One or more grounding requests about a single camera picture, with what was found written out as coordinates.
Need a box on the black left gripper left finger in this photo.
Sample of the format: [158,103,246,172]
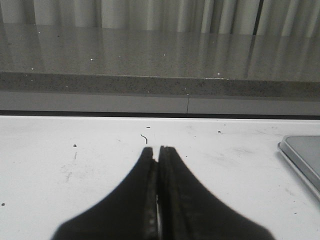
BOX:
[52,147,158,240]

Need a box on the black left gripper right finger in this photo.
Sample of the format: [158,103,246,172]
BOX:
[158,146,274,240]

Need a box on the silver digital kitchen scale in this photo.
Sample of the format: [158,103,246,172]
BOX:
[277,135,320,200]

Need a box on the grey stone counter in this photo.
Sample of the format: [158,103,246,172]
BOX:
[0,23,320,116]

